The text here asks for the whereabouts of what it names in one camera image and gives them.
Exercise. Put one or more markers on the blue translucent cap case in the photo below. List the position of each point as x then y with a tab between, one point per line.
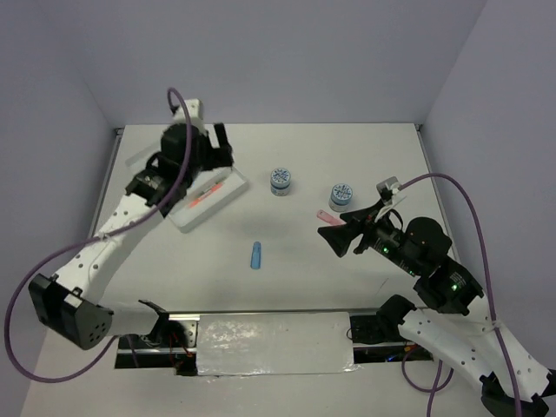
255	260

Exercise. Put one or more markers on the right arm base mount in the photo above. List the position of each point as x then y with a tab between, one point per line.
371	345

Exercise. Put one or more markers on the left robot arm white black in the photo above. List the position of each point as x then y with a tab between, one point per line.
68	302

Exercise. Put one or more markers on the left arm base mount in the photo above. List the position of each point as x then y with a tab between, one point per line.
170	346

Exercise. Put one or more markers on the blue white round jar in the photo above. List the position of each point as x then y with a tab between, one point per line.
280	181
340	197

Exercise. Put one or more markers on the orange thin pen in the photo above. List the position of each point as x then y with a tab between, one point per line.
199	199

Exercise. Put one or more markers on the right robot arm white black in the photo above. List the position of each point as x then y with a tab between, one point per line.
511	382

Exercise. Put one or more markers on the white compartment tray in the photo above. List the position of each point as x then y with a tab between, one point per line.
173	203

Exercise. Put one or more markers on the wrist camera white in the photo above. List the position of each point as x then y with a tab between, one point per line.
195	110
389	191

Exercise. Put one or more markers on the pink translucent cap case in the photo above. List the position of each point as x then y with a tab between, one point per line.
329	219

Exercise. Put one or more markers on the silver foil covered panel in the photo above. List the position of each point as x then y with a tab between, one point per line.
274	344

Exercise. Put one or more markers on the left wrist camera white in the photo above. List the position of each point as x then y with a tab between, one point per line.
195	110

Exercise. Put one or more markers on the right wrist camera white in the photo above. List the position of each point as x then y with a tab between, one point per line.
389	191

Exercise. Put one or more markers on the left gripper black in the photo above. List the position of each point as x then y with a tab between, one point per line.
218	157

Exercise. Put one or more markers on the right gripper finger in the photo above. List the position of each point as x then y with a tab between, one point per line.
361	216
339	237

